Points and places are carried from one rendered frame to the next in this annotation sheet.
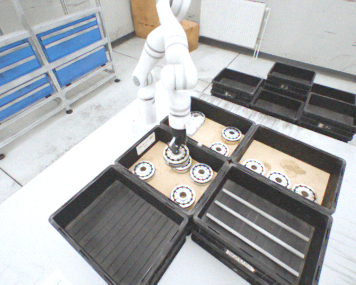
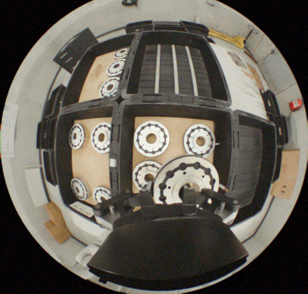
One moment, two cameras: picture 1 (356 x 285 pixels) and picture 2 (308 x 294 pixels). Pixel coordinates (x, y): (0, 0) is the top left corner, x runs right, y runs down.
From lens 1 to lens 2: 0.70 m
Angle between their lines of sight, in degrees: 40
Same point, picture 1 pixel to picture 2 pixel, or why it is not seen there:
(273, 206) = (143, 63)
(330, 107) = (52, 104)
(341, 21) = (25, 128)
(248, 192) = (141, 82)
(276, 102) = (53, 136)
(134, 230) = (242, 162)
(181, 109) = not seen: outside the picture
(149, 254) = (247, 138)
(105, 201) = not seen: hidden behind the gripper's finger
